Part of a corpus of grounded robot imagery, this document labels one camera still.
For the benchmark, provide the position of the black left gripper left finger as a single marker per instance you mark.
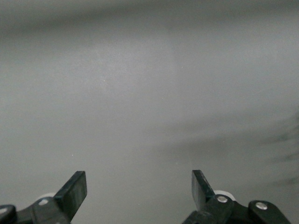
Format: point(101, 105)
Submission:
point(74, 191)

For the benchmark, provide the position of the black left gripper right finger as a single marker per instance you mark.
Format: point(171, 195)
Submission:
point(199, 189)

